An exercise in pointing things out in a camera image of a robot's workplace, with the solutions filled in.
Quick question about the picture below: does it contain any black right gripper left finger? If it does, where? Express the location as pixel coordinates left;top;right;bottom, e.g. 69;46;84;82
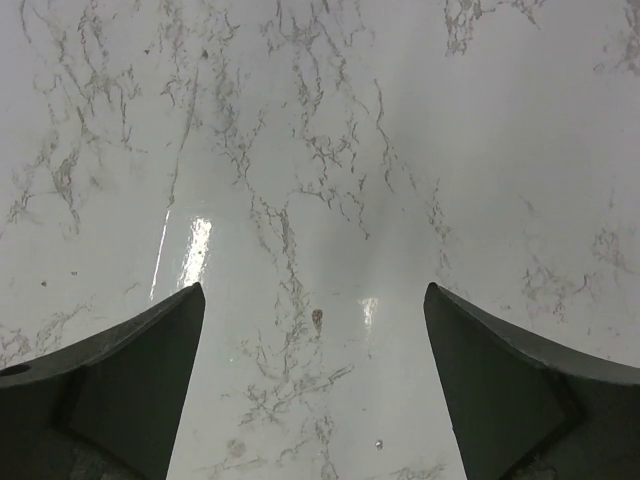
1;283;205;479

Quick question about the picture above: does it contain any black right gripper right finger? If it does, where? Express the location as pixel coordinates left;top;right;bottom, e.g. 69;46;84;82
424;283;639;479

